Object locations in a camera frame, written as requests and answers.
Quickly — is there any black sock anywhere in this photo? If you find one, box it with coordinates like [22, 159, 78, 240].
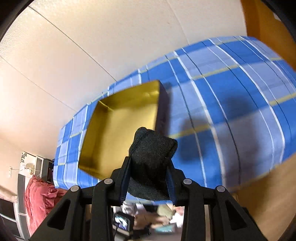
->
[128, 127, 178, 201]

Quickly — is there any red satin cushion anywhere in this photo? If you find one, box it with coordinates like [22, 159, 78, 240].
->
[24, 175, 67, 236]

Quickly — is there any gold lined brown box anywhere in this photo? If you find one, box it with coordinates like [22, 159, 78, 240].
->
[78, 80, 169, 180]

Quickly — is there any white shelf unit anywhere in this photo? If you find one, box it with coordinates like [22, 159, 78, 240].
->
[1, 152, 54, 240]

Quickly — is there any blue plaid mattress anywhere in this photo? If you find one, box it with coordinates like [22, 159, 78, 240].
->
[53, 36, 295, 189]

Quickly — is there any wooden door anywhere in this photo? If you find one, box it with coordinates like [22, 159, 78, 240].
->
[241, 0, 295, 69]

